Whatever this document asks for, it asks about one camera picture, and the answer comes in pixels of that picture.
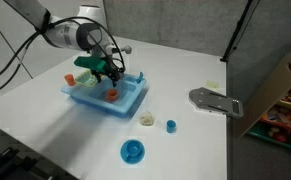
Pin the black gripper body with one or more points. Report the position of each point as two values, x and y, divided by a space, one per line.
110 68

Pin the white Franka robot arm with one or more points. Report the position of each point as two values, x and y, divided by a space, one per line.
68 33

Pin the yellow green dish rack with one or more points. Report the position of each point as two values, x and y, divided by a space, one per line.
85 79

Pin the light blue toy sink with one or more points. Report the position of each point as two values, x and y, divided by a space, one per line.
118 105

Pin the small blue toy cup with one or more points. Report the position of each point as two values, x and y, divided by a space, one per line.
171 126

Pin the grey toy faucet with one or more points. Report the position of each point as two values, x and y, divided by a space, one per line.
127 50

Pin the orange toy tumbler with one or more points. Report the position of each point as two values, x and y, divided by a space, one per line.
70 80

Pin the blue toy teacup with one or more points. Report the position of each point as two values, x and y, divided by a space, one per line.
133 148

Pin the blue toy saucer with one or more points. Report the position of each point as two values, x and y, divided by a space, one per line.
126 158

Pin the grey metal mounting plate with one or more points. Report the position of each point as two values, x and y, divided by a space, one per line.
205 98

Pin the pale yellow small object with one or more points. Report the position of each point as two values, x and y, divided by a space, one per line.
212 84

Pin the black tripod pole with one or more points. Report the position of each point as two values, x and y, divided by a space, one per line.
236 33

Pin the brown cardboard panel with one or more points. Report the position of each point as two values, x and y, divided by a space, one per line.
271 93

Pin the green toy bin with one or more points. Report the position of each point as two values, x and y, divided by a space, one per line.
265 135

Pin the orange shelf tray with toys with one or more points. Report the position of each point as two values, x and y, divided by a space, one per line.
285 115

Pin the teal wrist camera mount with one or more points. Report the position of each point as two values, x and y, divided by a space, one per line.
88 63

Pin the black equipment frame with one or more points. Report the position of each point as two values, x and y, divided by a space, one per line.
5 163

